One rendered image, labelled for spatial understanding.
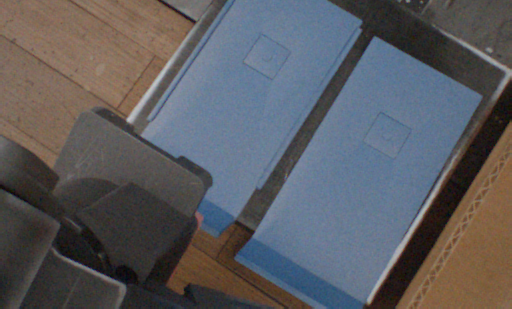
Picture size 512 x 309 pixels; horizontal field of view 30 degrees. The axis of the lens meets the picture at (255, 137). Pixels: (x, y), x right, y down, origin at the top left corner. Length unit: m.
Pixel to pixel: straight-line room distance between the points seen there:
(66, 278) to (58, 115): 0.27
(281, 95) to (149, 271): 0.20
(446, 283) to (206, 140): 0.15
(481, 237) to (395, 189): 0.06
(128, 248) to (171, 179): 0.05
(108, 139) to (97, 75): 0.16
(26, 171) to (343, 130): 0.28
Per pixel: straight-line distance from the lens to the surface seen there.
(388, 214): 0.53
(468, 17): 0.60
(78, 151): 0.43
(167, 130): 0.54
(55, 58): 0.59
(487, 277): 0.56
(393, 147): 0.54
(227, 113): 0.54
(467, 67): 0.57
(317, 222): 0.53
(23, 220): 0.28
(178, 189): 0.42
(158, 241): 0.38
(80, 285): 0.32
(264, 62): 0.55
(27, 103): 0.58
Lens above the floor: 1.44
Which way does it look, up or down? 75 degrees down
